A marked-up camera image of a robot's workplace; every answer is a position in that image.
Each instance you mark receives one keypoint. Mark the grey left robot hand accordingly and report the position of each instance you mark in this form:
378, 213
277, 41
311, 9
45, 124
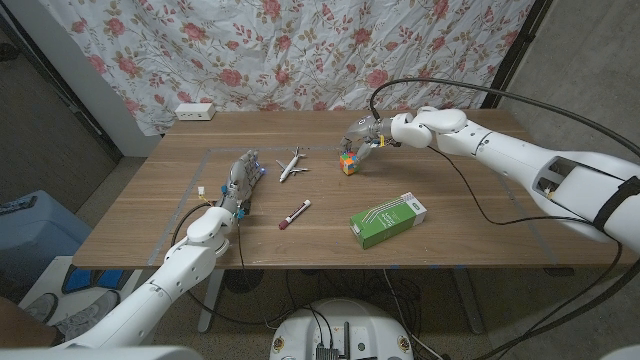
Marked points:
242, 180

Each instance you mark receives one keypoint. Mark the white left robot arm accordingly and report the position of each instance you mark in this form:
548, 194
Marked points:
185, 270

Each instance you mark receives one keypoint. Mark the dark flat item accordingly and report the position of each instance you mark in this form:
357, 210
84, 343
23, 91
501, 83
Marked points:
17, 205

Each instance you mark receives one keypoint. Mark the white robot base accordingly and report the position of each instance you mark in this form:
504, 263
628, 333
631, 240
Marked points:
300, 330

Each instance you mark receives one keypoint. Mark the grey mini computer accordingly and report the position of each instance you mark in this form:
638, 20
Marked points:
327, 353

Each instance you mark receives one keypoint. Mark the white power strip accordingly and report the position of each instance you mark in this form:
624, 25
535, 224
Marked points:
195, 111

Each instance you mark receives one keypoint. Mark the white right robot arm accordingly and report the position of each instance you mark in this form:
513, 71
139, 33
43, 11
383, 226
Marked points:
500, 150

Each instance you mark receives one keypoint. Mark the white toy airplane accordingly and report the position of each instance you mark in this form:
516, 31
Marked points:
291, 167

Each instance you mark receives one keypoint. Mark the white and blue floor mat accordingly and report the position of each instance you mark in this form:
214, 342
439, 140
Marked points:
50, 280

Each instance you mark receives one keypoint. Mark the white table leg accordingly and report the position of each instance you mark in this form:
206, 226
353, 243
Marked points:
211, 300

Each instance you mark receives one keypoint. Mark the blue plastic bin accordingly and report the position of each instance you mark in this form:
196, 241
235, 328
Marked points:
40, 235

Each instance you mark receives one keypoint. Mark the grey table leg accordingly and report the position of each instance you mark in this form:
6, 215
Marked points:
470, 305

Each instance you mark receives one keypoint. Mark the grey sneaker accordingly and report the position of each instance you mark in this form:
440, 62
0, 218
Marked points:
40, 307
85, 315

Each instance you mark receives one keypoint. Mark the green cardboard box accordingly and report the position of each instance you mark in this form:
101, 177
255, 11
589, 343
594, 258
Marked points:
385, 222

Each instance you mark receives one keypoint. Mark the floral print backdrop cloth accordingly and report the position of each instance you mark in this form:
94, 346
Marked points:
250, 50

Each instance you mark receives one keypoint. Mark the multicoloured Rubik's cube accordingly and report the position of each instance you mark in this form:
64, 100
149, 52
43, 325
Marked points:
349, 164

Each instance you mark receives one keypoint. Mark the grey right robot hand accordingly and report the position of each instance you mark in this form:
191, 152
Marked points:
370, 131

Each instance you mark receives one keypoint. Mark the black antenna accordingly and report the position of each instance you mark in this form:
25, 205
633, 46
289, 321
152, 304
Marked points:
346, 340

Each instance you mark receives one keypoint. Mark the white pen with red cap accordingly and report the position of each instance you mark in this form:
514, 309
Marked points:
295, 214

